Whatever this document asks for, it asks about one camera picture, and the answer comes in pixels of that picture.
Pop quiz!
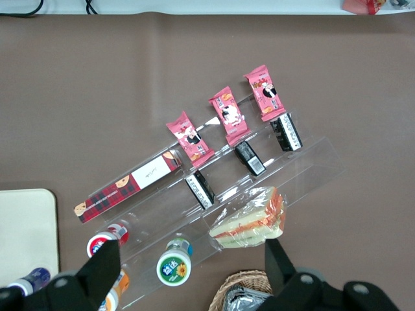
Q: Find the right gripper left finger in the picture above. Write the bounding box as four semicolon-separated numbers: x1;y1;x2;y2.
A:
41;239;121;311

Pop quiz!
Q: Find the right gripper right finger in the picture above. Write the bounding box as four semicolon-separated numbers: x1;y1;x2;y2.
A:
259;239;328;311

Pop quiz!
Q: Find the plastic triangle sandwich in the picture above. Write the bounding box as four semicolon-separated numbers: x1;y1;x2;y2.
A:
208;186;289;249

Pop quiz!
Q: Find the aluminium foil tray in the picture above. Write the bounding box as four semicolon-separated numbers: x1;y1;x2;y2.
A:
223;284;272;311

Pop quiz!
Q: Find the beige serving tray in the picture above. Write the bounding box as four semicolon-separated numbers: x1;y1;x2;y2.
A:
0;189;60;286

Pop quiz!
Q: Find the orange lid cup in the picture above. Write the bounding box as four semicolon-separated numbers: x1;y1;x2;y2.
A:
97;268;130;311

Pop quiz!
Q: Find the red lid cup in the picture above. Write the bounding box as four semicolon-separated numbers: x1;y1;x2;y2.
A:
86;222;130;259

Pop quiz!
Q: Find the oval wicker basket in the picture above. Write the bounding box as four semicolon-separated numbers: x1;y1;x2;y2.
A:
208;270;276;311

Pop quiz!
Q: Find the blue lid cup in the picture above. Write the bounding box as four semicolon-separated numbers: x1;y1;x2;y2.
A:
6;267;52;297

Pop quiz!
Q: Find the green lid cup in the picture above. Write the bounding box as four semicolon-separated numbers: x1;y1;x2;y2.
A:
156;237;194;288

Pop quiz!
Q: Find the red plaid cookie box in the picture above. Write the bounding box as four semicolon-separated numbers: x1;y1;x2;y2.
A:
73;150;182;225

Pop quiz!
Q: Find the clear acrylic stepped stand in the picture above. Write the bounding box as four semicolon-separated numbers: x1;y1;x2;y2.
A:
87;93;346;310

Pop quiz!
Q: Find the small black box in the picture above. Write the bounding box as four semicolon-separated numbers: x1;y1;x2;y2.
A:
270;112;303;152
184;170;216;211
233;141;267;178

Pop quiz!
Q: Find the pink snack packet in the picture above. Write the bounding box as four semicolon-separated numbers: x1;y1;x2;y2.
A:
207;86;252;147
243;63;287;123
165;110;215;168

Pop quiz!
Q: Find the red patterned bag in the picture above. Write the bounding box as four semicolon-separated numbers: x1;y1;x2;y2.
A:
342;0;387;16

